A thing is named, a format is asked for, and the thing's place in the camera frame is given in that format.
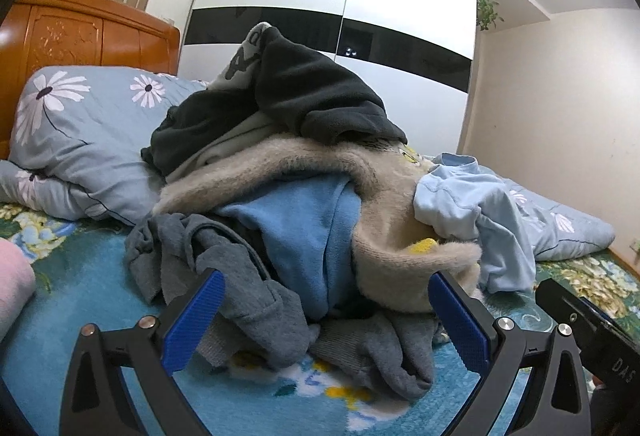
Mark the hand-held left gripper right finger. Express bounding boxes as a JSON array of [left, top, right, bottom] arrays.
[[429, 271, 593, 436]]

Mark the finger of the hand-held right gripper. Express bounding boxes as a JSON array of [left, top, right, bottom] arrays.
[[534, 278, 608, 342]]

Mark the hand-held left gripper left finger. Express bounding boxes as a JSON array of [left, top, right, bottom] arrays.
[[59, 268, 226, 436]]

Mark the light blue shirt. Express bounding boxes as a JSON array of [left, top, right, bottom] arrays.
[[412, 153, 538, 294]]

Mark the grey sweatshirt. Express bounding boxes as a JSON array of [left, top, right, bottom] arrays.
[[125, 213, 441, 399]]

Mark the teal floral bedsheet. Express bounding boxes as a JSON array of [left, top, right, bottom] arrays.
[[0, 201, 640, 436]]

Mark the blue fleece garment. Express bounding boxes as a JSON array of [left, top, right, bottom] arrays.
[[215, 178, 363, 319]]

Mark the beige fuzzy sweater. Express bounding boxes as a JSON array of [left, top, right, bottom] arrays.
[[152, 136, 483, 314]]

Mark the pink pillow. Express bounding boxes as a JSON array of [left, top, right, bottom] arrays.
[[0, 238, 37, 342]]

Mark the light blue daisy quilt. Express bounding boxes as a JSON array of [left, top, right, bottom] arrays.
[[0, 66, 616, 262]]

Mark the dark grey hoodie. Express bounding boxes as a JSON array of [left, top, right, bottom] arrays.
[[141, 23, 408, 177]]

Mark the green hanging plant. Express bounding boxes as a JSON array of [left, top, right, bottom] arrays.
[[476, 0, 505, 33]]

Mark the wooden headboard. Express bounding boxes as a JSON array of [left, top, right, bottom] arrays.
[[0, 0, 181, 162]]

